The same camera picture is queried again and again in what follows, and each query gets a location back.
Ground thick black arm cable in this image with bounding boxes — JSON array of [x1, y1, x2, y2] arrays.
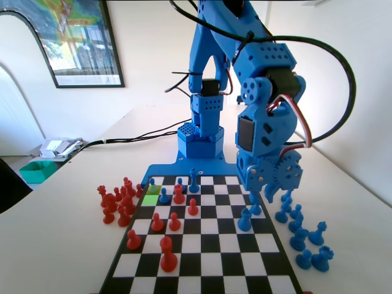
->
[[169, 0, 358, 147]]

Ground large red piece front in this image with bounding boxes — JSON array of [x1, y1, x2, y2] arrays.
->
[[159, 235, 178, 273]]

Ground red chess knight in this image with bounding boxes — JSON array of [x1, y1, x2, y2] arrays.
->
[[121, 194, 137, 215], [101, 193, 118, 214]]

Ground white arched panel black edge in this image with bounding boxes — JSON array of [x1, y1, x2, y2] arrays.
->
[[0, 10, 59, 89]]

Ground black framed poster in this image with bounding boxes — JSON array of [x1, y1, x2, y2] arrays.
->
[[0, 0, 126, 89]]

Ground blue chess queen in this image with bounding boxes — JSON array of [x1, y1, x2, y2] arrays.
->
[[308, 221, 327, 246]]

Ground red chess queen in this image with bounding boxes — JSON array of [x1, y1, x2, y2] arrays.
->
[[97, 184, 108, 206]]

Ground thin black cable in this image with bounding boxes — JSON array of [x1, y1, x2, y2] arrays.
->
[[164, 76, 192, 99]]

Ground pile of papers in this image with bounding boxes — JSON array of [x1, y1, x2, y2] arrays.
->
[[39, 137, 84, 159]]

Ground red white black servo wire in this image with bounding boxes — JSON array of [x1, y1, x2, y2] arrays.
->
[[265, 94, 314, 151]]

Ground black table cable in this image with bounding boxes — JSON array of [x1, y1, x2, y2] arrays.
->
[[70, 120, 192, 160], [70, 132, 180, 160]]

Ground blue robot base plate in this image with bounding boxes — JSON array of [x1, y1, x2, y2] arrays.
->
[[141, 152, 246, 190]]

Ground black white chessboard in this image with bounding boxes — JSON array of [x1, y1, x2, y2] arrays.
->
[[98, 174, 304, 294]]

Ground tall blue piece back row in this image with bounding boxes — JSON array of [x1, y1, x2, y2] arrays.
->
[[188, 167, 199, 194]]

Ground green plastic box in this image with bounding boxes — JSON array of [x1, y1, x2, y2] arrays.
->
[[18, 161, 58, 184]]

